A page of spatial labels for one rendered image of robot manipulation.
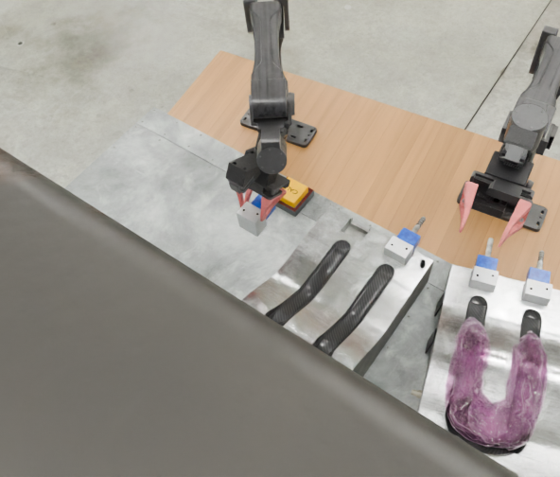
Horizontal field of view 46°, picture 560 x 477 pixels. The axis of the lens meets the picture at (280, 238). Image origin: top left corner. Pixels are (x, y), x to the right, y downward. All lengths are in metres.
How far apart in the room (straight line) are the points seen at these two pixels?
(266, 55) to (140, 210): 0.55
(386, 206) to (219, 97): 0.57
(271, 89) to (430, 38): 2.08
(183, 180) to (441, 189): 0.64
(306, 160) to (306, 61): 1.50
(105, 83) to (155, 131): 1.43
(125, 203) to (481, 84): 1.89
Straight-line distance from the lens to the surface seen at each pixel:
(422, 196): 1.63
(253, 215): 1.38
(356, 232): 1.47
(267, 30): 1.35
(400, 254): 1.38
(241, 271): 1.50
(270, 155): 1.23
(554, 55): 1.35
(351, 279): 1.38
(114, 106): 3.10
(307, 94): 1.85
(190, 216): 1.61
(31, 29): 3.66
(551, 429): 1.33
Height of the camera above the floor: 2.08
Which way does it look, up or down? 56 degrees down
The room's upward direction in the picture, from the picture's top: 6 degrees counter-clockwise
